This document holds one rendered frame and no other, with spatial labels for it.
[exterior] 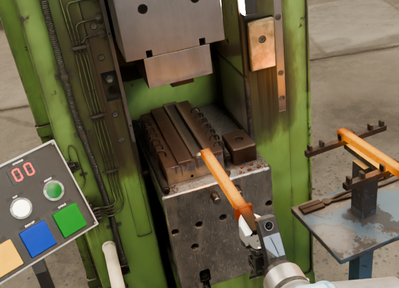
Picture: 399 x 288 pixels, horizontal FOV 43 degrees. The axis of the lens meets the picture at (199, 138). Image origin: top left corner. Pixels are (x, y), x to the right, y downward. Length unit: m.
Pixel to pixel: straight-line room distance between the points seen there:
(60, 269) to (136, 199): 1.13
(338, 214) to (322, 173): 1.42
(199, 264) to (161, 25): 0.86
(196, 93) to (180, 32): 0.66
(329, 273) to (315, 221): 0.83
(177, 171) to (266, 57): 0.48
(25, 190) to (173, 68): 0.54
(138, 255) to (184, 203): 0.43
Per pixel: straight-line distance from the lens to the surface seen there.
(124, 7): 1.41
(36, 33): 1.56
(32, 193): 1.47
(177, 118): 1.91
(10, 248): 1.45
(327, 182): 3.17
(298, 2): 1.75
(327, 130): 3.68
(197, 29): 1.48
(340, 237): 1.75
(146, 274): 2.09
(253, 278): 2.00
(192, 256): 1.81
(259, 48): 1.71
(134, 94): 2.03
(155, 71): 1.48
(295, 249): 2.30
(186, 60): 1.50
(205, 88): 2.10
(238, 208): 1.29
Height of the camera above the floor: 1.89
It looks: 31 degrees down
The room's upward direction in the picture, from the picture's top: 8 degrees counter-clockwise
